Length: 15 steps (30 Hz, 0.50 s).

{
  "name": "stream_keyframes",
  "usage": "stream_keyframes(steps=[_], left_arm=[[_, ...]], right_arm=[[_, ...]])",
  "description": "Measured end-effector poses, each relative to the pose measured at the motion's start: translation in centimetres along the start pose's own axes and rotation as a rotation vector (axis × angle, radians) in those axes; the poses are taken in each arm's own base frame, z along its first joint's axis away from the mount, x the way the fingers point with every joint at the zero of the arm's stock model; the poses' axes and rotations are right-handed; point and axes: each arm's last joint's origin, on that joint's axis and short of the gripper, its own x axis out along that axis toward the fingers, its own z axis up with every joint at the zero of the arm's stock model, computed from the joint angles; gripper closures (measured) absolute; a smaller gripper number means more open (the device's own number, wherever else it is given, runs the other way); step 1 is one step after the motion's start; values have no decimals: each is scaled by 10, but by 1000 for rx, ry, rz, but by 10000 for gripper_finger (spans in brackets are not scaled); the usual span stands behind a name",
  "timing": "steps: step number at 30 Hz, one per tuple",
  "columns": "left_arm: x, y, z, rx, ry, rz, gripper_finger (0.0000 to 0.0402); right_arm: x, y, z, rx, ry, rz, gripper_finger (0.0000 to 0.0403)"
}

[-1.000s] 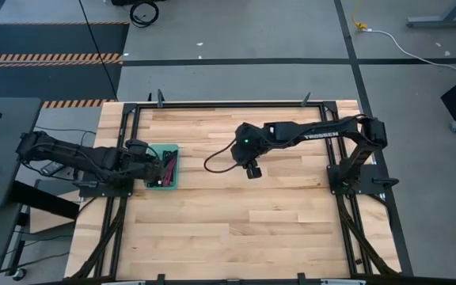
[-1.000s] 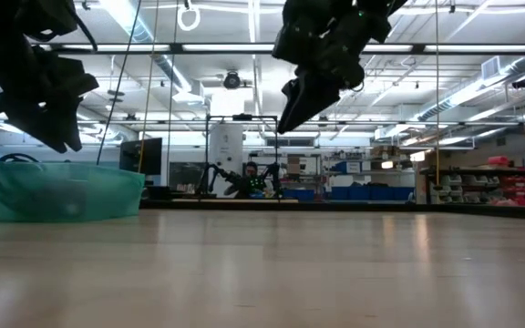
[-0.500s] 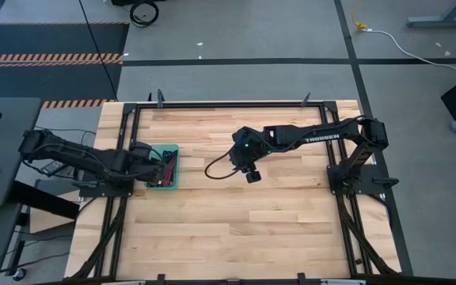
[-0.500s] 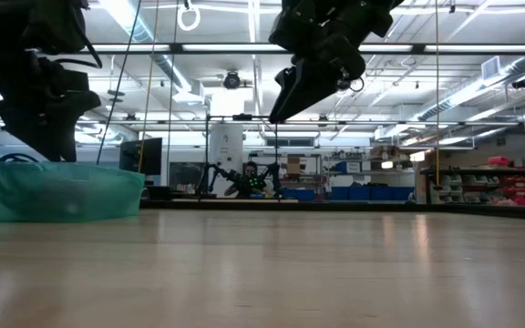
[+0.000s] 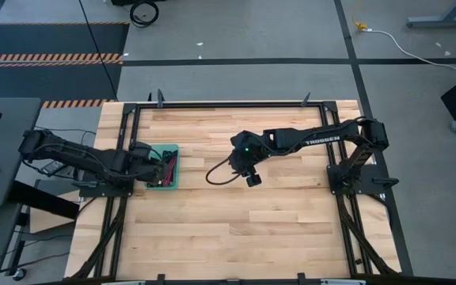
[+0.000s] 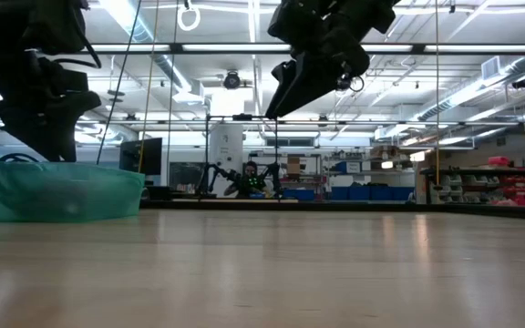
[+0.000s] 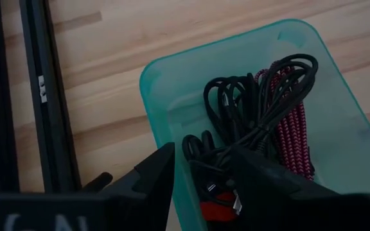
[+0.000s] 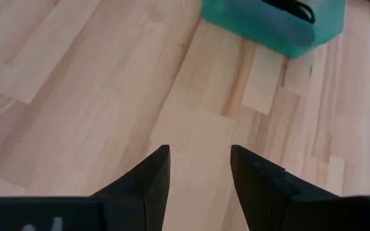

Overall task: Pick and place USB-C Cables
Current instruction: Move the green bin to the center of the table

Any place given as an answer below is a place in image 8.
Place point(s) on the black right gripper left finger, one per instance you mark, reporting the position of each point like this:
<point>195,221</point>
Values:
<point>133,208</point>

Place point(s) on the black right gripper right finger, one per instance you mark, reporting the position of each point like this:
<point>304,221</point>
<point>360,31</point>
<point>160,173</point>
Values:
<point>284,211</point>

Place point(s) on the teal plastic bin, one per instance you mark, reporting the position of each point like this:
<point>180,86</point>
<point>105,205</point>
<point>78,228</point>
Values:
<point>268,29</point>

